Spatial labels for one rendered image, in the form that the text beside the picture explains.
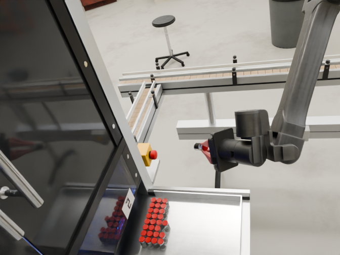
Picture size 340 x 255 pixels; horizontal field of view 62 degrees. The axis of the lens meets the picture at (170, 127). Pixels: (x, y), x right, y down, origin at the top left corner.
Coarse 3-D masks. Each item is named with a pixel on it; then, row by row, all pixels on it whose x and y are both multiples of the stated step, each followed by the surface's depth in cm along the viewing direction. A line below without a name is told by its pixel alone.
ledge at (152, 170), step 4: (152, 160) 130; (156, 160) 129; (152, 164) 128; (156, 164) 127; (148, 168) 127; (152, 168) 126; (156, 168) 126; (148, 172) 125; (152, 172) 124; (156, 172) 125; (152, 176) 123; (152, 180) 121
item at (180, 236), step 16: (160, 192) 112; (176, 192) 109; (176, 208) 108; (192, 208) 106; (208, 208) 105; (224, 208) 103; (240, 208) 98; (176, 224) 103; (192, 224) 101; (208, 224) 100; (224, 224) 99; (240, 224) 94; (176, 240) 98; (192, 240) 97; (208, 240) 96; (224, 240) 94; (240, 240) 91
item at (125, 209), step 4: (128, 192) 97; (128, 196) 97; (132, 196) 100; (128, 200) 97; (132, 200) 100; (124, 204) 94; (132, 204) 100; (124, 208) 94; (128, 208) 97; (124, 212) 94; (128, 212) 96; (128, 216) 96
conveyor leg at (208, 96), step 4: (204, 96) 176; (208, 96) 174; (208, 100) 176; (212, 100) 178; (208, 104) 178; (212, 104) 179; (208, 108) 180; (212, 108) 181; (208, 112) 183; (212, 112) 182; (208, 116) 185; (212, 116) 184; (208, 120) 188; (212, 120) 187; (212, 124) 189; (216, 164) 216
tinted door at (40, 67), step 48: (0, 0) 50; (0, 48) 50; (48, 48) 62; (0, 96) 50; (48, 96) 62; (0, 144) 50; (48, 144) 61; (96, 144) 80; (48, 192) 61; (48, 240) 61
